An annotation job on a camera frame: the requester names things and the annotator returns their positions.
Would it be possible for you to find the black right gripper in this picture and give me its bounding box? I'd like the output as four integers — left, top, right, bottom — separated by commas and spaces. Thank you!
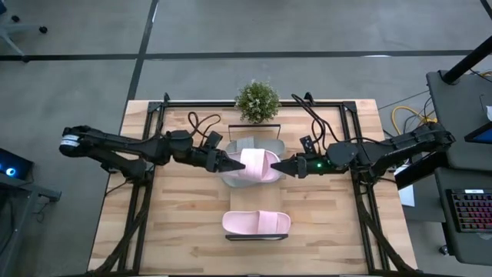
271, 152, 327, 179

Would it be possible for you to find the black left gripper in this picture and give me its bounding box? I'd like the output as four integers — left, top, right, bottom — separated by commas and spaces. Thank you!
191, 148, 246, 173

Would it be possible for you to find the pink slide sandal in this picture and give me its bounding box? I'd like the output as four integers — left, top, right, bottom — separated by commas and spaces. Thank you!
225, 148, 282, 182
221, 210, 292, 235

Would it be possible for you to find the small green potted plant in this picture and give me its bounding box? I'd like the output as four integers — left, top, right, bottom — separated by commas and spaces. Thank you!
234, 79, 282, 125

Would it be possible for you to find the white paper sheet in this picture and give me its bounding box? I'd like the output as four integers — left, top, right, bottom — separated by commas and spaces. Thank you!
395, 165, 416, 208

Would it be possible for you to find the dark grey desk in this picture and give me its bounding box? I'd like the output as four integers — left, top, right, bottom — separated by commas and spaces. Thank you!
434, 169, 492, 267

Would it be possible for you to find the backlit black keyboard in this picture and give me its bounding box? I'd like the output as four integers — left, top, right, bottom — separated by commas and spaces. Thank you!
445, 188, 492, 234

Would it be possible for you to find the grey metal cart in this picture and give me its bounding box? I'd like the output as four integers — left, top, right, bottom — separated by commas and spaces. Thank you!
0, 172, 62, 277

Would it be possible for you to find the tablet with blue screen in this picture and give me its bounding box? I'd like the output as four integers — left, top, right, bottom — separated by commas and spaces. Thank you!
464, 122, 492, 145

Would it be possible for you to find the black pole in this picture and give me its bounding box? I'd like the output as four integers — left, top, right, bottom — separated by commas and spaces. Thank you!
440, 36, 492, 85

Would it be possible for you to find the black computer with blue light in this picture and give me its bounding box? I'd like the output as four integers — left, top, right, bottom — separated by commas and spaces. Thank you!
0, 148, 35, 182

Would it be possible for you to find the grey office chair base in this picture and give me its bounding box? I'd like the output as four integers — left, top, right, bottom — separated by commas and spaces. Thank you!
0, 0, 49, 62

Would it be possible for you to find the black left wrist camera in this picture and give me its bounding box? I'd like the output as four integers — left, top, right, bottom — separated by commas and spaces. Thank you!
202, 130, 224, 152

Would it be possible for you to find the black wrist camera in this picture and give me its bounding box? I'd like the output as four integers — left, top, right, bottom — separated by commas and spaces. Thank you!
202, 130, 224, 152
298, 134, 318, 154

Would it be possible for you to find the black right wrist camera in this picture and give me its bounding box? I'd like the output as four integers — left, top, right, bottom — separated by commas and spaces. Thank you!
298, 134, 318, 154

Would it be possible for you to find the wooden shelf with black frame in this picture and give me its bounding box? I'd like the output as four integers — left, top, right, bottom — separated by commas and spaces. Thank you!
224, 123, 289, 242

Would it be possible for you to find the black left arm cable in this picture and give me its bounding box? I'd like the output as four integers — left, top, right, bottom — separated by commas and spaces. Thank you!
187, 111, 223, 149

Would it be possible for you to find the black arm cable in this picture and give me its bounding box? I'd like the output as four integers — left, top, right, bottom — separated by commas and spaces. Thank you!
291, 93, 347, 153
187, 111, 223, 149

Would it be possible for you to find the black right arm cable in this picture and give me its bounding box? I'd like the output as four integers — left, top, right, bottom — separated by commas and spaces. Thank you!
291, 93, 347, 153

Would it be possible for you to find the black metal rig frame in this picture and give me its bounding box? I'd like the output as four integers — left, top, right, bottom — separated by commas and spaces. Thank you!
86, 92, 416, 277

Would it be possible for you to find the yellow cable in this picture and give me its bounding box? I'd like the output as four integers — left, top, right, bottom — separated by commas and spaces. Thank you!
391, 105, 438, 134

